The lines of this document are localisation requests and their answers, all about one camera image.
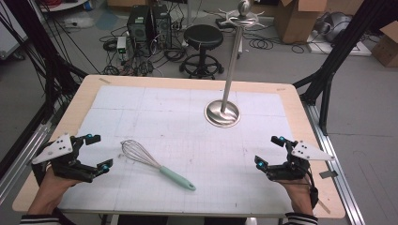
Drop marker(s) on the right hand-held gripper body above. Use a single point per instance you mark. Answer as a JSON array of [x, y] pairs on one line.
[[308, 151]]

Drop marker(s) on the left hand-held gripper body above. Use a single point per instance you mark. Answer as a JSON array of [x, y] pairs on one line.
[[53, 148]]

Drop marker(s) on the steel utensil stand with hooks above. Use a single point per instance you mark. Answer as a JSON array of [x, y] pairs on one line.
[[231, 62]]

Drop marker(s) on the person's left hand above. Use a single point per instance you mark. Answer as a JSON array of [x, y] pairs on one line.
[[51, 190]]

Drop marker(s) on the person's right hand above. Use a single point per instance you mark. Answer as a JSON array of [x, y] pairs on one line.
[[300, 195]]

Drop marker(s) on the grey tape strip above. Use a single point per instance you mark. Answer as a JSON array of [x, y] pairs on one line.
[[328, 174]]

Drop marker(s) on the white grid mat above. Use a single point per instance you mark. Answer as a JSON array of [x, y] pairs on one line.
[[175, 125]]

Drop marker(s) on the small white electronics box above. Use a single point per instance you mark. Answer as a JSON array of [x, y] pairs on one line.
[[121, 44]]

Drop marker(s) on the clear plastic bag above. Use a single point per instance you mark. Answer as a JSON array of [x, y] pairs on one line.
[[78, 22]]

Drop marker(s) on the large open cardboard box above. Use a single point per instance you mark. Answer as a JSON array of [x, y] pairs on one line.
[[297, 22]]

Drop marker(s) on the black computer tower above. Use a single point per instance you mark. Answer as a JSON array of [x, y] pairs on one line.
[[162, 25], [137, 23]]

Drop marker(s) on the grey round appliance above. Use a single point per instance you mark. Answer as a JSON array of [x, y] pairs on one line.
[[336, 26]]

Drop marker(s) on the black round stool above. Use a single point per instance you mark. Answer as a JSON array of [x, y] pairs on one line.
[[203, 37]]

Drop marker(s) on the small cardboard box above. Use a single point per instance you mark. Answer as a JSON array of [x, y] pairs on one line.
[[386, 47]]

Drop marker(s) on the aluminium rail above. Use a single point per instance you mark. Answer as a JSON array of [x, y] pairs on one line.
[[18, 168], [338, 175]]

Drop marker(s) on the black metal frame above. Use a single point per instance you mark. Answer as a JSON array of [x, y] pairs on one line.
[[344, 40], [34, 37]]

